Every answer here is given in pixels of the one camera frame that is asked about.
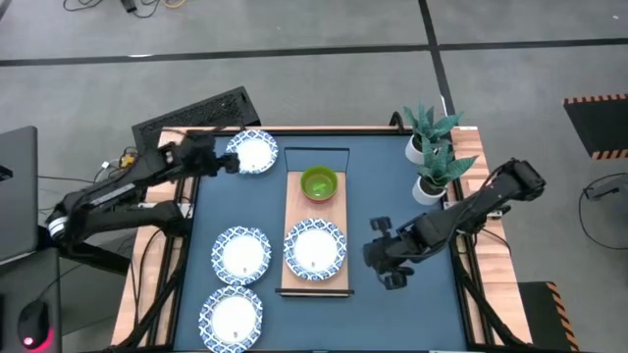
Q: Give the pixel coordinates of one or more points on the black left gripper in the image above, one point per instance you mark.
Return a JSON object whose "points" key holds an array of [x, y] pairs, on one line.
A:
{"points": [[203, 154]]}

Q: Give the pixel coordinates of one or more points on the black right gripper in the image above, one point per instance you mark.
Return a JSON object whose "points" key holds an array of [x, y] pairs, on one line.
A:
{"points": [[392, 255]]}

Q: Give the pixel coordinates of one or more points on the blue white patterned paper bowl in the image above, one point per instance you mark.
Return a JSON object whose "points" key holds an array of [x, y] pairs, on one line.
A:
{"points": [[241, 255], [230, 318], [315, 250], [257, 152]]}

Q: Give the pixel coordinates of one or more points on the green plastic bowl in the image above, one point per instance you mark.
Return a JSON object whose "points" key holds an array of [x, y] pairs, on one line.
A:
{"points": [[319, 182]]}

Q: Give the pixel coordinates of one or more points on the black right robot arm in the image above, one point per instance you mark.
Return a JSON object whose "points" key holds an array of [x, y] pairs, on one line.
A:
{"points": [[490, 196]]}

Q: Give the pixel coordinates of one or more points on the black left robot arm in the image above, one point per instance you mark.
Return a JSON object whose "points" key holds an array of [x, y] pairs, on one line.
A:
{"points": [[108, 193]]}

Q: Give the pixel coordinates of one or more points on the black perforated computer case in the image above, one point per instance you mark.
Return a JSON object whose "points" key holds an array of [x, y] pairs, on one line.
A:
{"points": [[196, 115]]}

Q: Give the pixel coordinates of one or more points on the blue table mat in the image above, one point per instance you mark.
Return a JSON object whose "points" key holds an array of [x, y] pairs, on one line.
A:
{"points": [[392, 318]]}

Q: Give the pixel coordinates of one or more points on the snake plant in white pot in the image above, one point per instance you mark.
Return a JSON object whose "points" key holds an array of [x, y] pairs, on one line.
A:
{"points": [[413, 152], [426, 193]]}

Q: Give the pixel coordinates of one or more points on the black hazard striped floor mat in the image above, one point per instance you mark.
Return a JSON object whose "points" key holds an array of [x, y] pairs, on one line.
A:
{"points": [[598, 127], [539, 314]]}

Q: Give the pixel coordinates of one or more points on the black power adapter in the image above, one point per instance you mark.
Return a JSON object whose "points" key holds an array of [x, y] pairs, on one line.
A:
{"points": [[129, 5]]}

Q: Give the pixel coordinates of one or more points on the grey laptop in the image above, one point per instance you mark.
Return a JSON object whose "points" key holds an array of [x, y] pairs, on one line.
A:
{"points": [[17, 196]]}

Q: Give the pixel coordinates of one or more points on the grey floor device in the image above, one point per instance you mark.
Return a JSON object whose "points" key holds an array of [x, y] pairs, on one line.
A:
{"points": [[608, 188]]}

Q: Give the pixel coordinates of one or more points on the dark grey side desk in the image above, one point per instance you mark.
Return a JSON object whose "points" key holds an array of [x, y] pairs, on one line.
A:
{"points": [[29, 279]]}

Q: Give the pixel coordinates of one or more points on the black mouse with red light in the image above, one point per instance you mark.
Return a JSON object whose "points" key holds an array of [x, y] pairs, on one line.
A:
{"points": [[32, 318]]}

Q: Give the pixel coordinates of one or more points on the black frame wooden shelf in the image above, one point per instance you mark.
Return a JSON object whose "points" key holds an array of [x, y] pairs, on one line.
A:
{"points": [[314, 206]]}

